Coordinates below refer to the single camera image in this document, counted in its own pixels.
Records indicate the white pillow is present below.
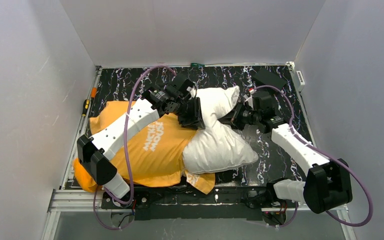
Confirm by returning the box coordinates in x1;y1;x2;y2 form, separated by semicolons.
182;86;259;174

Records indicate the orange printed pillowcase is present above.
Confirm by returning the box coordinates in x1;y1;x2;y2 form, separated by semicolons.
73;101;216;194

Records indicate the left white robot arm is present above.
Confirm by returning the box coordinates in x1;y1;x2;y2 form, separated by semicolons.
76;74;205;201

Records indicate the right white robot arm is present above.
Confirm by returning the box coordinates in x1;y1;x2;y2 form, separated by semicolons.
219;92;353;214

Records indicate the black flat pad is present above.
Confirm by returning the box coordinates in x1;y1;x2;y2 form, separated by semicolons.
251;68;288;90

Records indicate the white power strip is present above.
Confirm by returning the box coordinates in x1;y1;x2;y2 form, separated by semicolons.
295;70;306;92

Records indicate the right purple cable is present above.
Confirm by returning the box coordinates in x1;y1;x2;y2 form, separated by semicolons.
249;85;375;229

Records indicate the purple cable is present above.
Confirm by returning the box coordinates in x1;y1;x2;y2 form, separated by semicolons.
249;85;375;229
92;64;178;231

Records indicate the green handled screwdriver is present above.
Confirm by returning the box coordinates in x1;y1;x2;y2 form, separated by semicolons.
189;62;205;68

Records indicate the yellow handled screwdriver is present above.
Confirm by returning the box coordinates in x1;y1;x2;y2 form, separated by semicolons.
81;87;97;117

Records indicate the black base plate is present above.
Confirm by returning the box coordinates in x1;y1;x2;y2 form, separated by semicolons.
100;184;295;225

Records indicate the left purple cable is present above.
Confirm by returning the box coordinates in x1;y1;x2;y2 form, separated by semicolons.
92;64;178;231

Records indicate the aluminium frame rail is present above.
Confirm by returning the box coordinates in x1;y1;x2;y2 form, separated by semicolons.
42;187;351;240

